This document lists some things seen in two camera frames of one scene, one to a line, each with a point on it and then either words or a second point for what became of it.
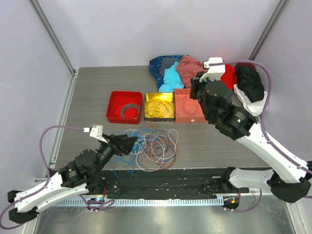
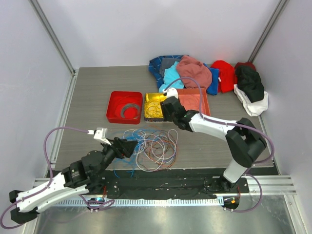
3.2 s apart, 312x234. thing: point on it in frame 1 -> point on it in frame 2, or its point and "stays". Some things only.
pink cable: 185,106 stays
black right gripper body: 198,90 -> 167,116
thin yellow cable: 156,107 stays
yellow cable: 153,107 stays
